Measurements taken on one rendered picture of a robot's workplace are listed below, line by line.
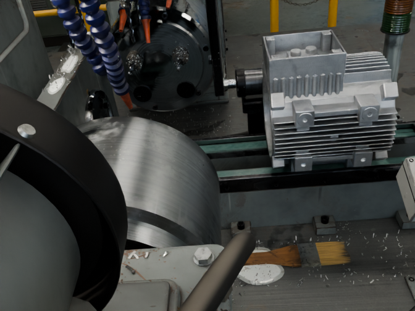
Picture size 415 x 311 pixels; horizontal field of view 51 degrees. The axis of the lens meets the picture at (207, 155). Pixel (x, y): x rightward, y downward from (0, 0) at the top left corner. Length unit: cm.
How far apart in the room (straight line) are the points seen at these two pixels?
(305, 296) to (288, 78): 36
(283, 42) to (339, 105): 15
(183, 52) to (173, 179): 50
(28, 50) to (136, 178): 50
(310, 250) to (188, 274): 50
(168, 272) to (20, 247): 18
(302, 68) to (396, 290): 40
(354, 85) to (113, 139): 42
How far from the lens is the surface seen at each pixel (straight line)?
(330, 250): 84
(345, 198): 87
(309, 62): 72
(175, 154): 52
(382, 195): 89
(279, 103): 71
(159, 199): 45
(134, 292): 34
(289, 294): 79
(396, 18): 110
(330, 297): 79
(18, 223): 21
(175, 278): 36
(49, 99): 70
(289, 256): 83
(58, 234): 23
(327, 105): 74
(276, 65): 71
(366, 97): 75
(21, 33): 91
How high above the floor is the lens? 144
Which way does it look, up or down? 36 degrees down
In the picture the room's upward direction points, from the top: 7 degrees counter-clockwise
